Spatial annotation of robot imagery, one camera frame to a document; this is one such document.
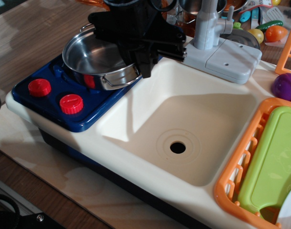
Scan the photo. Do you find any left red stove knob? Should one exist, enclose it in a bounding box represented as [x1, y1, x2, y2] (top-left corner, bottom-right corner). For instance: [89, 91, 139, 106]
[28, 78, 52, 97]

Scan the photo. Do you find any white plate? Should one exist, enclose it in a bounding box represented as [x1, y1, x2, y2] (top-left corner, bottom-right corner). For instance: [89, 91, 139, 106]
[277, 191, 291, 229]

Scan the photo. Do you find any right red stove knob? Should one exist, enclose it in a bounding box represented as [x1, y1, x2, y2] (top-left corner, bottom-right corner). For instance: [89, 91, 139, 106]
[59, 94, 84, 115]

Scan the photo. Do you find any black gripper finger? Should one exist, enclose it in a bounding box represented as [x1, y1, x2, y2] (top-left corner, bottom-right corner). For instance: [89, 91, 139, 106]
[134, 46, 159, 78]
[116, 41, 138, 65]

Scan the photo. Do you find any teal toy utensil handle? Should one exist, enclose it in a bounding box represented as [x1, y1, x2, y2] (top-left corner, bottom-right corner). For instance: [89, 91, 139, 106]
[240, 11, 251, 23]

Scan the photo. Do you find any green cutting board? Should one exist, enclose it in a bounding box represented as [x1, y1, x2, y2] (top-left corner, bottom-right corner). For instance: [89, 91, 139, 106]
[238, 106, 291, 213]

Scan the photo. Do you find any orange dish rack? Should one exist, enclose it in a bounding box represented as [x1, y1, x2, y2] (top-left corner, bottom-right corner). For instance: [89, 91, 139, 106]
[214, 98, 291, 229]

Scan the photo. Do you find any orange wire rack piece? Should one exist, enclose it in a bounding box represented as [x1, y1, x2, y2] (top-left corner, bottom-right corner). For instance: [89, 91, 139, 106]
[275, 31, 291, 75]

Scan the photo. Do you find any red stove knob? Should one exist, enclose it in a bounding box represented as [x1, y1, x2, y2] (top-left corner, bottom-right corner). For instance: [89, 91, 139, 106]
[28, 78, 52, 97]
[59, 94, 84, 115]

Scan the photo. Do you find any yellow toy potato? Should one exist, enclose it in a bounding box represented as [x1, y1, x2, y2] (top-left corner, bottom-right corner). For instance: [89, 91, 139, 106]
[247, 29, 264, 44]

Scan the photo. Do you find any blue toy stove top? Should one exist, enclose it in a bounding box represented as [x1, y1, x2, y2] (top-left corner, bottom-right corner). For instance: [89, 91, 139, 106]
[11, 23, 184, 133]

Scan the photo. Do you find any steel pot lid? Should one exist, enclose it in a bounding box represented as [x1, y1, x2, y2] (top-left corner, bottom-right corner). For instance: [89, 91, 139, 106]
[220, 29, 261, 50]

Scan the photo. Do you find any black bracket with screw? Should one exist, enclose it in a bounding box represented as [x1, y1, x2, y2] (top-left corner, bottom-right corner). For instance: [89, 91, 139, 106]
[0, 193, 65, 229]

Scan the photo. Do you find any stainless steel pan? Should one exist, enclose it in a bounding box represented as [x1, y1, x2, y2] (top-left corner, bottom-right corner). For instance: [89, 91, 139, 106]
[62, 23, 142, 91]

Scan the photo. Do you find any orange toy tomato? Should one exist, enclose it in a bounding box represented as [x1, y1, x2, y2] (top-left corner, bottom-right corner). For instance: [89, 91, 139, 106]
[265, 25, 288, 42]

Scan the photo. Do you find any grey toy faucet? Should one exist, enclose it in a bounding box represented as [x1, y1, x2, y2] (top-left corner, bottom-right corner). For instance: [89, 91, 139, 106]
[183, 0, 262, 84]

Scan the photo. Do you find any purple toy vegetable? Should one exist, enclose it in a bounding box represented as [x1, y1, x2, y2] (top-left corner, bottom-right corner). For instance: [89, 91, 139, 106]
[271, 73, 291, 101]

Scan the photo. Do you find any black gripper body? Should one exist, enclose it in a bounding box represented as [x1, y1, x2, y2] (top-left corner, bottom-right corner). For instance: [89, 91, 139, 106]
[88, 0, 186, 61]

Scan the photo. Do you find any white toy spatula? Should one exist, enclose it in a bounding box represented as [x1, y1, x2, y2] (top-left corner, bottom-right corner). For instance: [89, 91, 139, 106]
[266, 7, 285, 22]

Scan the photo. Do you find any green toy cucumber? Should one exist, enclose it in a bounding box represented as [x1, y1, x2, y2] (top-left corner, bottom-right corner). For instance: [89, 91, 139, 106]
[256, 20, 283, 32]

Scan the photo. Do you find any orange transparent pot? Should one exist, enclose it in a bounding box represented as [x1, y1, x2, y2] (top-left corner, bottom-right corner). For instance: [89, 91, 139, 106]
[76, 0, 110, 11]

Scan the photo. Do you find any steel pot behind faucet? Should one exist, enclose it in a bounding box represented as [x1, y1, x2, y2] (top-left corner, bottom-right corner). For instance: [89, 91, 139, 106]
[166, 0, 234, 25]

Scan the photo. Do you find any cream toy sink unit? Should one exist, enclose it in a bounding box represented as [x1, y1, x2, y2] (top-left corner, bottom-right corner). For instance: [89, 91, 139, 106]
[6, 58, 276, 229]

